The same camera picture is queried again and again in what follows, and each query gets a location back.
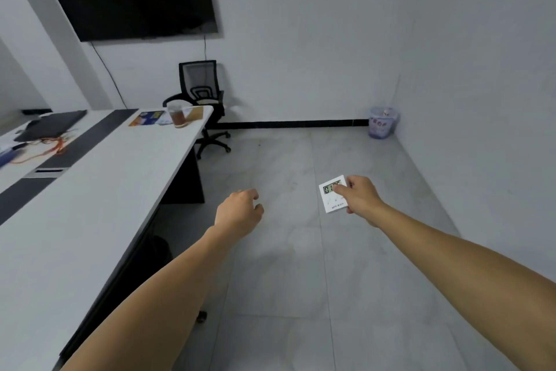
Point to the person's right forearm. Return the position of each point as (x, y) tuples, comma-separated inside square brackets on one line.
[(464, 279)]

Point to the clear cup with brown drink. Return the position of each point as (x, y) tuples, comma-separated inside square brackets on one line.
[(177, 113)]

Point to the person's left fingers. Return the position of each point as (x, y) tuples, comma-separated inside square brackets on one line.
[(256, 205)]

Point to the long white table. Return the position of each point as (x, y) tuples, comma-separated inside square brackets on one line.
[(91, 210)]

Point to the person's right thumb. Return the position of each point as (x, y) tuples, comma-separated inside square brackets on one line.
[(342, 190)]

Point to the person's right hand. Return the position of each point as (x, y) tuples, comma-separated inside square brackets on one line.
[(361, 197)]

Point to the person's left hand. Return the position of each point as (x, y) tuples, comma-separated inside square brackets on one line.
[(236, 213)]

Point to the white digital timer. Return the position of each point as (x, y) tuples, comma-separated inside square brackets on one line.
[(331, 198)]

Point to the translucent purple waste bin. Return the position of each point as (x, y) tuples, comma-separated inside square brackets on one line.
[(383, 123)]

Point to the person's left forearm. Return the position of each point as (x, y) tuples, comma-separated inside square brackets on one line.
[(152, 299)]

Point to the colourful printed booklet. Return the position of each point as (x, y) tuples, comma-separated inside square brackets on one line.
[(146, 118)]

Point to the black chair caster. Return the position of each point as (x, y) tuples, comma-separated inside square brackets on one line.
[(202, 316)]

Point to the black mesh office chair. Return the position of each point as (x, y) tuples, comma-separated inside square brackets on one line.
[(202, 101)]

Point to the black laptop bag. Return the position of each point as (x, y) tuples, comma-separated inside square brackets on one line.
[(50, 125)]

